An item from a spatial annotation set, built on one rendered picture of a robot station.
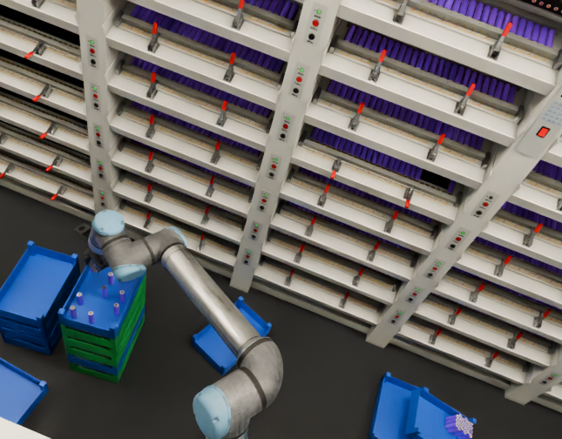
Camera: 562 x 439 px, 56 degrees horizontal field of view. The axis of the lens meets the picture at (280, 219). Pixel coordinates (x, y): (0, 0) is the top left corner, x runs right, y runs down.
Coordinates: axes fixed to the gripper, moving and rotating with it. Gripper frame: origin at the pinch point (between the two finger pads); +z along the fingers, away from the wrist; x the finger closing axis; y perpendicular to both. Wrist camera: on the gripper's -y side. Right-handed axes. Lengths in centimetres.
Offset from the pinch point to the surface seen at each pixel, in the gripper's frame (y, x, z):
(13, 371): 7, -35, 52
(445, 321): 107, 96, -12
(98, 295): 9.7, -3.4, 9.5
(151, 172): -18.6, 41.6, 1.6
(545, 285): 114, 107, -55
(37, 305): -4.7, -17.7, 30.0
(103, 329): 22.2, -11.5, 1.1
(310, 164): 25, 64, -49
